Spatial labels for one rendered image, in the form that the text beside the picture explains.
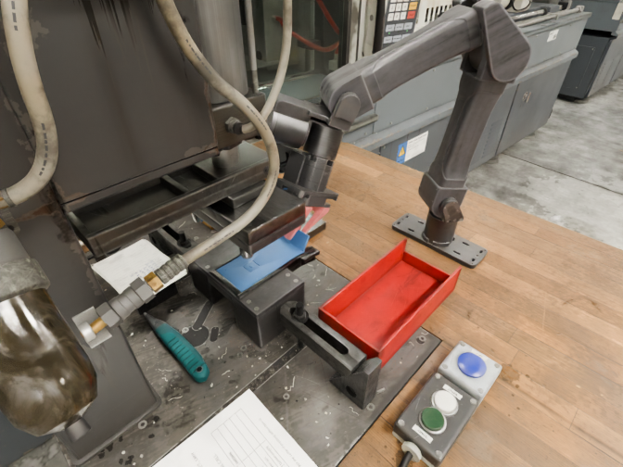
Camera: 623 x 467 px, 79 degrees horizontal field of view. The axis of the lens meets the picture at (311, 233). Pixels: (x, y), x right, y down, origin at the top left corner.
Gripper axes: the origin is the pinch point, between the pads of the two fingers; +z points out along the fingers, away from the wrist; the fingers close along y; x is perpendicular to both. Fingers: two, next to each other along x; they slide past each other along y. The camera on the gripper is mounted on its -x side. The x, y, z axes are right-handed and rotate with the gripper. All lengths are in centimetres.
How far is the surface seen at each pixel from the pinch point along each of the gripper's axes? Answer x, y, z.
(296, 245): 1.4, 0.1, 1.5
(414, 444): 34.0, 6.1, 13.5
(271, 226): 9.3, 16.2, -5.7
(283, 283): 6.4, 6.5, 5.8
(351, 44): -54, -65, -49
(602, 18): -54, -414, -192
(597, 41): -50, -422, -175
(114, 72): 6.0, 36.2, -18.5
